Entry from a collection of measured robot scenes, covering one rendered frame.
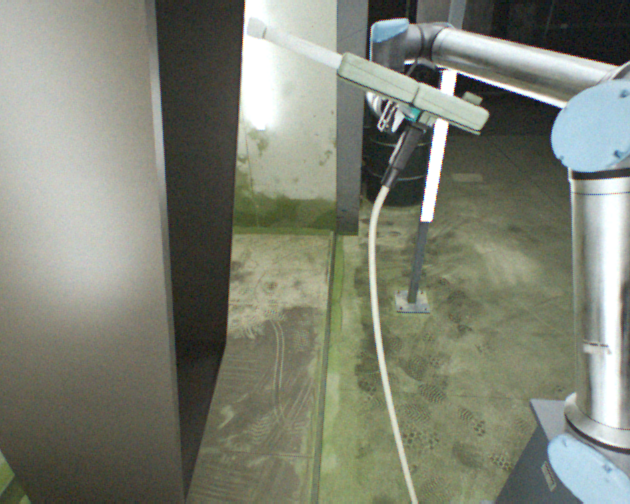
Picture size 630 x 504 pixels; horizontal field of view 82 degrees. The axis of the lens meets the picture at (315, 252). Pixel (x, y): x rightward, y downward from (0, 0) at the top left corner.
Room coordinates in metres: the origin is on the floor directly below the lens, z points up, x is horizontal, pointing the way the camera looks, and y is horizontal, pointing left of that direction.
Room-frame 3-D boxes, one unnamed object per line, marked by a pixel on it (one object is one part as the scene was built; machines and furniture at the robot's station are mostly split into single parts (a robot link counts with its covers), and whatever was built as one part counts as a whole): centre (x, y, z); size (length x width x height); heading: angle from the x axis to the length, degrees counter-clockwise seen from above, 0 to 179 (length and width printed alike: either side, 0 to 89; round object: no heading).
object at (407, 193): (3.22, -0.81, 0.44); 0.59 x 0.58 x 0.89; 8
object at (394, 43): (1.06, -0.22, 1.46); 0.12 x 0.09 x 0.12; 116
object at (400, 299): (1.69, -0.59, 0.01); 0.20 x 0.20 x 0.01; 84
